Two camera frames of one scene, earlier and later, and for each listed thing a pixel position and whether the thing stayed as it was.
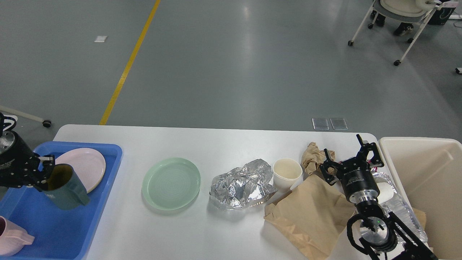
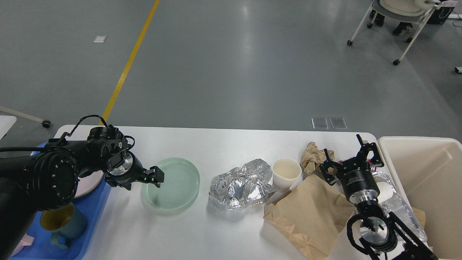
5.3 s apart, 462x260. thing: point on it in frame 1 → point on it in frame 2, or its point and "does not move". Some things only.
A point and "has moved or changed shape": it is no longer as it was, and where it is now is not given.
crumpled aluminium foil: x=243 y=187 does not move
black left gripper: x=19 y=164 → x=131 y=170
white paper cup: x=287 y=174 does not move
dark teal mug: x=64 y=190 has moved or changed shape
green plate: x=171 y=184 does not move
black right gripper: x=358 y=181 does not move
